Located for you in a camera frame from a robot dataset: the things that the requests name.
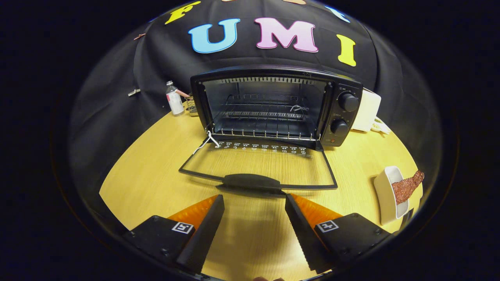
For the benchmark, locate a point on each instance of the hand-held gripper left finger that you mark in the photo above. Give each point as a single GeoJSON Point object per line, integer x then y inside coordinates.
{"type": "Point", "coordinates": [205, 234]}

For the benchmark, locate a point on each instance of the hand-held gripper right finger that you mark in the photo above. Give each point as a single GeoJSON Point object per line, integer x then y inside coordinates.
{"type": "Point", "coordinates": [304, 234]}

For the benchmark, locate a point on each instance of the reddish brown meat strip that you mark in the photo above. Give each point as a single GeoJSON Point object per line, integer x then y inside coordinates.
{"type": "Point", "coordinates": [406, 187]}

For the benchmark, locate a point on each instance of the black toaster oven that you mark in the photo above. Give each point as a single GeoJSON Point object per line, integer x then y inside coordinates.
{"type": "Point", "coordinates": [332, 113]}

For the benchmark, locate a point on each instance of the white slot toaster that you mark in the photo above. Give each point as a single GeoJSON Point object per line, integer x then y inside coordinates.
{"type": "Point", "coordinates": [367, 113]}

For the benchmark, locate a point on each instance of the white rectangular dish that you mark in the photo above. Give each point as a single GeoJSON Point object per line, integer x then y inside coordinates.
{"type": "Point", "coordinates": [384, 195]}

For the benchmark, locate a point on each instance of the white divided bean dish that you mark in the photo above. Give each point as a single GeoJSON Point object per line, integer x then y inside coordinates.
{"type": "Point", "coordinates": [381, 127]}

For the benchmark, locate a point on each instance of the small clear plastic bottle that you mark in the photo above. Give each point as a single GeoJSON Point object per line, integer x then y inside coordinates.
{"type": "Point", "coordinates": [175, 103]}

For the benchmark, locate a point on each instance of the grey clothespin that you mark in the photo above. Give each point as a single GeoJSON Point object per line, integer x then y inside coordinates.
{"type": "Point", "coordinates": [134, 92]}

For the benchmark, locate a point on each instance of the pink clothespin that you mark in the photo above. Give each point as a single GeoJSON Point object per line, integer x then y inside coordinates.
{"type": "Point", "coordinates": [139, 36]}

